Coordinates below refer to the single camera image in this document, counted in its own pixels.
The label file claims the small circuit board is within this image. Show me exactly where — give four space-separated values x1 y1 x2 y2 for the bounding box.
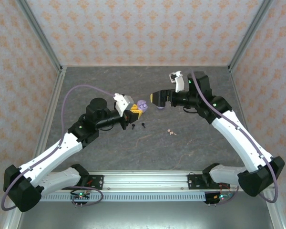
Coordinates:
213 193 233 200
70 192 91 200

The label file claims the grey sheet metal panel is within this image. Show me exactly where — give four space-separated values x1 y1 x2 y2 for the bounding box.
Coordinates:
16 200 277 229

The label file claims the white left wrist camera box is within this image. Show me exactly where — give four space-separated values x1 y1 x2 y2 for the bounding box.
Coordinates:
113 93 134 117

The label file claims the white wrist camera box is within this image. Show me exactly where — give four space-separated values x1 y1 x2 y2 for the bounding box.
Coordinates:
113 93 134 117
169 70 184 93

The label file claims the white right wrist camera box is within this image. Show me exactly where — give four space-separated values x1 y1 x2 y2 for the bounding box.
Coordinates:
169 70 184 93

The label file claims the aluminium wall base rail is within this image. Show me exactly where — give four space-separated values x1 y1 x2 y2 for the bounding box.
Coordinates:
61 63 231 68

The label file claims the aluminium table side rail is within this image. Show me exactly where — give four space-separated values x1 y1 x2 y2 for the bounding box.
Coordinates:
228 66 286 229
2 66 68 229

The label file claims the aluminium corner post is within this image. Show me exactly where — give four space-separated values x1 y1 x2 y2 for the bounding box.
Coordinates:
15 0 64 72
228 0 275 72

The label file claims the thin purple base cable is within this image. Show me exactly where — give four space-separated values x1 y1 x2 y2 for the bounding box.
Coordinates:
206 186 240 207
68 185 103 207

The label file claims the slotted grey cable duct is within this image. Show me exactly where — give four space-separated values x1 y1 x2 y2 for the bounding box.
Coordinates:
41 192 207 202

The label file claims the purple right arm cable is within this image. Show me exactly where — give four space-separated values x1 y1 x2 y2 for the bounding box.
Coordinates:
190 70 279 203

